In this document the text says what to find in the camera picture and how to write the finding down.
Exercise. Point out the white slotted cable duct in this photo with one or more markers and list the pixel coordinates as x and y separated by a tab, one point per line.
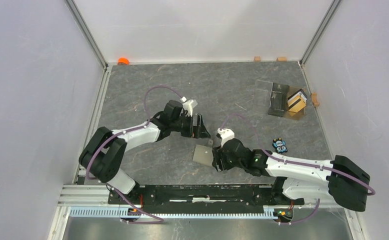
127	213

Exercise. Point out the wooden block middle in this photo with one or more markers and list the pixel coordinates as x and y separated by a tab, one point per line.
282	59

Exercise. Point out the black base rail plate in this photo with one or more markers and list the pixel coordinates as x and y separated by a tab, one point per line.
209	198

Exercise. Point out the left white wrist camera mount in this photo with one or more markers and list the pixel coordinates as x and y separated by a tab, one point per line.
188	105

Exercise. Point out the clear three-compartment plastic box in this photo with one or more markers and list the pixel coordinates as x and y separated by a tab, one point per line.
272	98

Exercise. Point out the olive card holder wallet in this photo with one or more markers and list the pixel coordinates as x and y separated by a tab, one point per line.
203	154

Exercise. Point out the silver credit card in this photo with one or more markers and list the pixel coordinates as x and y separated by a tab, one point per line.
297	101

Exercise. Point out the wooden block left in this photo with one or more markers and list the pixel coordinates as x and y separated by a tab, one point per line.
257	59

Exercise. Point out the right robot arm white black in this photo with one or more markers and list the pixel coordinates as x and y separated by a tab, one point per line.
339	179

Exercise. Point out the orange round cap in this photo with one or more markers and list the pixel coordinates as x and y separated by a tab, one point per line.
123	61

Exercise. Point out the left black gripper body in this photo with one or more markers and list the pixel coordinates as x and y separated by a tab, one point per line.
187	130

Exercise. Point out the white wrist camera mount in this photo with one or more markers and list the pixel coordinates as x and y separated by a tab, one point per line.
188	105
224	135

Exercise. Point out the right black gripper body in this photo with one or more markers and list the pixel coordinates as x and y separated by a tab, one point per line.
228	164

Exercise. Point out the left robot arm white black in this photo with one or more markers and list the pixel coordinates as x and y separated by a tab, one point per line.
102	156

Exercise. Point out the wooden block right wall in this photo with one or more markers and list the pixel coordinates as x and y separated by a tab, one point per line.
314	99

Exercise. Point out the black blue owl sticker toy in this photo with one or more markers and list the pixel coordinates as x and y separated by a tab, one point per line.
279	145

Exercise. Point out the wooden block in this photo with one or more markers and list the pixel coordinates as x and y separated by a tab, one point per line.
257	59
282	59

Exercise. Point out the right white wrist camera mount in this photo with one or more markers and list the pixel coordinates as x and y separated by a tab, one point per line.
224	135

